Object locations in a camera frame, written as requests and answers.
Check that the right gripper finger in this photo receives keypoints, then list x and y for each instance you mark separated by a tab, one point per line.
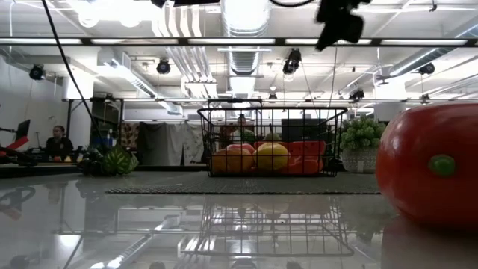
325	42

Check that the red watermelon slice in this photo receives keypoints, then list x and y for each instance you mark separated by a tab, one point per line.
307	149

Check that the round orange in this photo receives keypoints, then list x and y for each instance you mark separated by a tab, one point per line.
304	167

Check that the yellow lemon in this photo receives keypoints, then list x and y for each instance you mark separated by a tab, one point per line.
270	157

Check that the orange bumpy fruit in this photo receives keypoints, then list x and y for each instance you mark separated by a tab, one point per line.
231	161

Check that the small striped watermelon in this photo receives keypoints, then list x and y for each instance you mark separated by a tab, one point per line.
118	161

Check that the green bell pepper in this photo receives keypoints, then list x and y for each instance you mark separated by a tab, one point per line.
91	163

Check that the black ceiling spotlight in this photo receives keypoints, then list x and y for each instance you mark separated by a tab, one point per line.
293	60
37	71
163	66
426	68
356	93

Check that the dark background screen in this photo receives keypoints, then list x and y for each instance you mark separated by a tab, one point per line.
295	129

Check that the potted green succulent plant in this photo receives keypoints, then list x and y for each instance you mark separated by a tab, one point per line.
361	138

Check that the person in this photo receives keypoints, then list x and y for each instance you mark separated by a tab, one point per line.
58	145
242	120

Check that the light grey hanging cloth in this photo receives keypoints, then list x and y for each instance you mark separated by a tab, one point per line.
192	143

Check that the dark grey hanging cloth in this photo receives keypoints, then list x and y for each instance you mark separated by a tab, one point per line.
158	143

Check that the patterned hanging cloth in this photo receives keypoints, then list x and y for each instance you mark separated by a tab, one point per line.
129	136

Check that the red plum tomato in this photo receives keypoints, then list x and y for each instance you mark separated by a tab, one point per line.
418	168

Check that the black computer monitor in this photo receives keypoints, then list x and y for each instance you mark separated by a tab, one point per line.
23	130

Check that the red black equipment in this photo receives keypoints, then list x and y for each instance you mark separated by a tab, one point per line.
18	142

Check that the white ceiling duct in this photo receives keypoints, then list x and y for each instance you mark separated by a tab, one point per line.
244	18

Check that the black overhead frame bar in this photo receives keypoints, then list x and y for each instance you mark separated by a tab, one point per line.
86	41

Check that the black metal shelf frame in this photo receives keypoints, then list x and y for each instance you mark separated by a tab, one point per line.
69	119

